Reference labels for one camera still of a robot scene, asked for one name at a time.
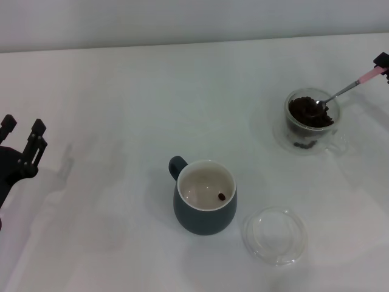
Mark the teal ceramic mug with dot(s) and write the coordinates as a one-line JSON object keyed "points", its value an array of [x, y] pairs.
{"points": [[203, 222]]}

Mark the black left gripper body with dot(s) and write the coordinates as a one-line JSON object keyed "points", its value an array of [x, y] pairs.
{"points": [[7, 167]]}

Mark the pile of coffee beans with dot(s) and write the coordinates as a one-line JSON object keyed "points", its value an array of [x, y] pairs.
{"points": [[304, 117]]}

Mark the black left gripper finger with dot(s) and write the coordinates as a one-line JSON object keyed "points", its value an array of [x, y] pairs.
{"points": [[36, 137], [7, 123]]}

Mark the clear double-wall glass cup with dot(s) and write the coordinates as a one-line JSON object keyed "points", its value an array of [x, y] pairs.
{"points": [[336, 109]]}

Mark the dark coffee bean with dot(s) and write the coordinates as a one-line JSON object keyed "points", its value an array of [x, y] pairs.
{"points": [[221, 196]]}

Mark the small clear glass dish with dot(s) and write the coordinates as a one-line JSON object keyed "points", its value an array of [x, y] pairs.
{"points": [[273, 237]]}

